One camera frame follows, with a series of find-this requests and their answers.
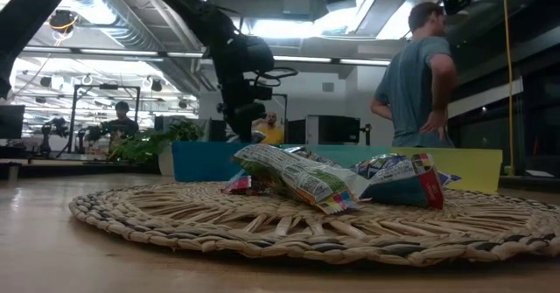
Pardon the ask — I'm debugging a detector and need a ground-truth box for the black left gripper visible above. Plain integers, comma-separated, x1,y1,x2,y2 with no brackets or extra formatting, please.
217,72,269,143

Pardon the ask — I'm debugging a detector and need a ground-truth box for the red label Chewy granola bar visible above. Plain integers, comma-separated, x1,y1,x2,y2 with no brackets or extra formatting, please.
220,169,255,197

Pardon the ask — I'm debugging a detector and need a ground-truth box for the white green label granola bar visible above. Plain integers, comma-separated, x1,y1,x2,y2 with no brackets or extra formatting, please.
282,146,342,170

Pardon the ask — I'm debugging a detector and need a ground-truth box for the blue label Chewy granola bar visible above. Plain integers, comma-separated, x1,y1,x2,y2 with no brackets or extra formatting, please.
352,152,463,185

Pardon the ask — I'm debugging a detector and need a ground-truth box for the light blue red-ended granola bar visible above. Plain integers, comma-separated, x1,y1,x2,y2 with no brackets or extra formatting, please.
360,152,445,210

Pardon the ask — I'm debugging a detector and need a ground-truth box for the green white granola bar wrapper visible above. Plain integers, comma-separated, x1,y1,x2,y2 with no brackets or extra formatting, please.
231,143,371,215

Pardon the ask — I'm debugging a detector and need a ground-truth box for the person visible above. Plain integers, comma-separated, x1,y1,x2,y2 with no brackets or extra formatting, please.
370,2,459,149
252,111,284,146
101,101,140,148

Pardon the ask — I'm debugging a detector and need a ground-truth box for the dark blue plastic bin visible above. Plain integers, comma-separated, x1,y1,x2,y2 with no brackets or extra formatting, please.
171,141,285,183

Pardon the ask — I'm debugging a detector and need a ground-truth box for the white plant pot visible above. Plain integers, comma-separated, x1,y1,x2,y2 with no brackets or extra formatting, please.
157,143,175,176

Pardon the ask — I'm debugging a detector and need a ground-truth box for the long ceiling light fixture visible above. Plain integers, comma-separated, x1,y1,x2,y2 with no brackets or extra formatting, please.
165,51,392,66

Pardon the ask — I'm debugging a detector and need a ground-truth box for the black monitor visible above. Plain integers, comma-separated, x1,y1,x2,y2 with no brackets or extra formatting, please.
305,114,362,146
0,104,26,140

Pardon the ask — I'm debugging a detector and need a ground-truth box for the green potted plant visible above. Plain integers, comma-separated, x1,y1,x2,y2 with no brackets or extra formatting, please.
107,118,206,163

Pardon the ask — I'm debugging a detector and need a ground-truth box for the round woven straw placemat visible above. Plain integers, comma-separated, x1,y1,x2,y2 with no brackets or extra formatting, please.
67,181,560,268

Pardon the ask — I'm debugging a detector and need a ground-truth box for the yellow plastic bin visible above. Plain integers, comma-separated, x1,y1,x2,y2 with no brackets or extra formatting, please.
390,147,504,195

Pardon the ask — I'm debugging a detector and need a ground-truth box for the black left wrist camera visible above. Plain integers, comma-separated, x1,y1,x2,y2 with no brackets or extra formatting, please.
248,84,276,102

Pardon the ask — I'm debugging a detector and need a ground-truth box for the black metal station frame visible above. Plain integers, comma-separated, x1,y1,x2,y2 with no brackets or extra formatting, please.
69,82,142,154
273,93,290,144

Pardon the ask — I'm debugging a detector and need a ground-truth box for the black cable loop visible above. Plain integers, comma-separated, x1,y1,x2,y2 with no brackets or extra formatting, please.
253,66,299,88

